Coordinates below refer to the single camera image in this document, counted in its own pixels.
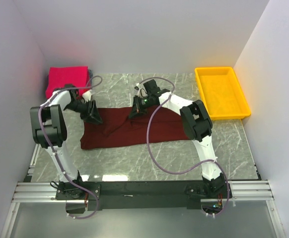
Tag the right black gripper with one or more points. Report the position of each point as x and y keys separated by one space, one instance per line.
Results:
x=136 y=109

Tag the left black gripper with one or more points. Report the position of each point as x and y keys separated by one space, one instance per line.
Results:
x=94 y=117

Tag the dark red t-shirt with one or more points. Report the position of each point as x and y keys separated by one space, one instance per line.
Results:
x=118 y=130

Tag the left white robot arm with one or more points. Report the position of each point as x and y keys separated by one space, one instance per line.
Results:
x=50 y=132

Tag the folded pink t-shirt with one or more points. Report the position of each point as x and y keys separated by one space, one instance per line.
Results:
x=58 y=77

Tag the black base beam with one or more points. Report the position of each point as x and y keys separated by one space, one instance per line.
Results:
x=142 y=194

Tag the yellow plastic tray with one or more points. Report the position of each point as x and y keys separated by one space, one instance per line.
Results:
x=221 y=93

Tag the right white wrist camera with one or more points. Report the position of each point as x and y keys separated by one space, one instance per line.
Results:
x=141 y=92

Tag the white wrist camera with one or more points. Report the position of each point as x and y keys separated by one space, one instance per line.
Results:
x=141 y=92
x=87 y=96

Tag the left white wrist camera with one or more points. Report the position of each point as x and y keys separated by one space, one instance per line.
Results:
x=87 y=96

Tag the aluminium rail frame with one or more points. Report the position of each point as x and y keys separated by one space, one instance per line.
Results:
x=251 y=213

